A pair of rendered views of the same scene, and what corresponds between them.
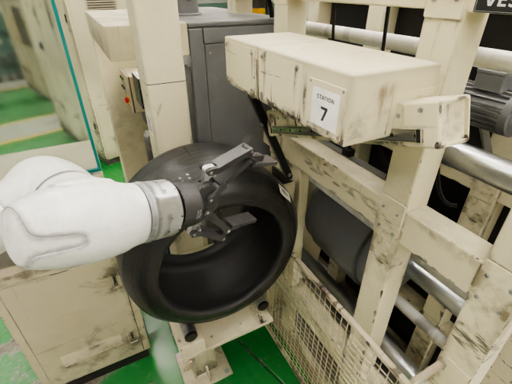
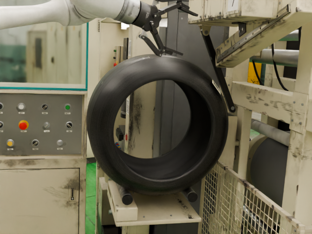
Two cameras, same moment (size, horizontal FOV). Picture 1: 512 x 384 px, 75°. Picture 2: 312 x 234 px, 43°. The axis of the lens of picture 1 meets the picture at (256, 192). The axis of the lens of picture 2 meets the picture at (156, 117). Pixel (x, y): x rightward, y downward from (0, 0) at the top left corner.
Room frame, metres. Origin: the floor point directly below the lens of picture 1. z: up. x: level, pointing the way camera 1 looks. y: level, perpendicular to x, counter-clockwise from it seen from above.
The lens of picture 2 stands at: (-0.75, -0.25, 1.52)
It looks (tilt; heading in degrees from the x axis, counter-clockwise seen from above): 10 degrees down; 14
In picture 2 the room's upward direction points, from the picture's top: 3 degrees clockwise
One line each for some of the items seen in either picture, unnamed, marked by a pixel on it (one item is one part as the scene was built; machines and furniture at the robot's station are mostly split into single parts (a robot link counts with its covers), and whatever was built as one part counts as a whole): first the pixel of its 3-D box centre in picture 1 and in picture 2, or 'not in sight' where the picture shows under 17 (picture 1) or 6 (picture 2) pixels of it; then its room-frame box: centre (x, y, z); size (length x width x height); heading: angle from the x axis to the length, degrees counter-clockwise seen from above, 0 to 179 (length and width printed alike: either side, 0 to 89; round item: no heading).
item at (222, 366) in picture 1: (203, 362); not in sight; (1.14, 0.31, 0.02); 0.27 x 0.27 x 0.04; 27
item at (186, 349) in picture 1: (178, 311); (121, 198); (0.86, 0.30, 0.84); 0.36 x 0.09 x 0.06; 27
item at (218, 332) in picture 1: (212, 304); (150, 204); (0.93, 0.18, 0.80); 0.37 x 0.36 x 0.02; 117
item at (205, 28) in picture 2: not in sight; (204, 30); (1.17, 0.01, 1.61); 0.06 x 0.06 x 0.05; 27
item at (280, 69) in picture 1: (308, 75); (237, 4); (0.95, -0.14, 1.71); 0.61 x 0.25 x 0.15; 27
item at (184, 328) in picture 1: (177, 301); (121, 185); (0.86, 0.30, 0.90); 0.35 x 0.05 x 0.05; 27
